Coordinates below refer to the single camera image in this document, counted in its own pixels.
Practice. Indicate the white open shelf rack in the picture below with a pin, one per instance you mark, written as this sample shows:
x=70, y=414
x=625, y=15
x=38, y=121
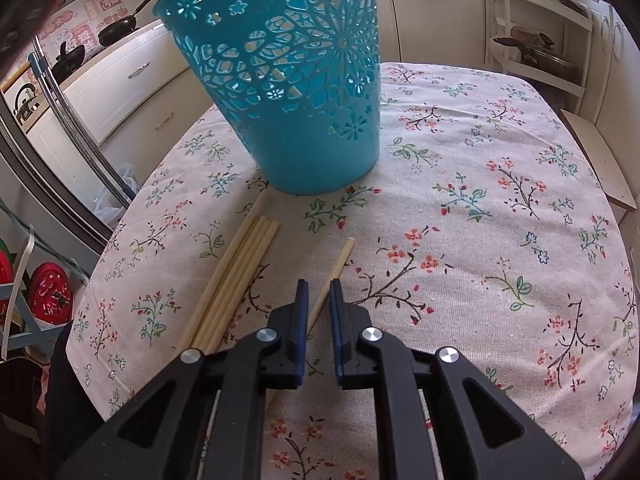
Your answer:
x=563, y=28

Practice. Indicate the black frying pan on counter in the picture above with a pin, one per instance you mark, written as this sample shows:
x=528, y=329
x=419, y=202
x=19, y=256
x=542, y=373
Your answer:
x=121, y=28

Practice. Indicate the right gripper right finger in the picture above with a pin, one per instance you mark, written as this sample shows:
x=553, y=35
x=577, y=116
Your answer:
x=354, y=370

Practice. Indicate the teal perforated plastic basket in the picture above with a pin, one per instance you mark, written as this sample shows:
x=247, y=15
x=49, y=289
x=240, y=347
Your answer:
x=297, y=80

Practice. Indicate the white kitchen cabinets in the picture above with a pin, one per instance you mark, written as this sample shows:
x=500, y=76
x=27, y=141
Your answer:
x=137, y=98

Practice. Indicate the black wok on stove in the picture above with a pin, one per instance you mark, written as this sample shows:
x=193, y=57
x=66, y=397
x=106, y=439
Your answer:
x=67, y=62

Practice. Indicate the red round lid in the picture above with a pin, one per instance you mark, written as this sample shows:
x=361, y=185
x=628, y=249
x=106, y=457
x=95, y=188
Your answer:
x=49, y=295

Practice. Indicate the wooden chopstick pile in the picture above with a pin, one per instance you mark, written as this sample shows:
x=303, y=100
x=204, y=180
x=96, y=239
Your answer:
x=250, y=282
x=226, y=287
x=251, y=263
x=227, y=258

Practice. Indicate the dark pan on shelf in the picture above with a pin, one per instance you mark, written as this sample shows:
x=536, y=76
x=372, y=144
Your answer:
x=543, y=58

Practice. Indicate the chrome chair frame tube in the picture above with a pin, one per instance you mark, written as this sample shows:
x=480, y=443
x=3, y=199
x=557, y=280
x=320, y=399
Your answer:
x=77, y=133

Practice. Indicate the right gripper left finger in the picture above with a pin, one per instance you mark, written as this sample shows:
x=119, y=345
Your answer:
x=287, y=358

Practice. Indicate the floral tablecloth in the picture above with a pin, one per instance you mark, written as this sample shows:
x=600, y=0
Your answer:
x=481, y=227

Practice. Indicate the wooden board at table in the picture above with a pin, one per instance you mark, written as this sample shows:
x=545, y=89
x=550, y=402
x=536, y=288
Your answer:
x=601, y=159

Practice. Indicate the wooden chopstick under basket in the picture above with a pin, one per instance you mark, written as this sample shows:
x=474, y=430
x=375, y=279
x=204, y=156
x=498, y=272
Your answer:
x=259, y=203

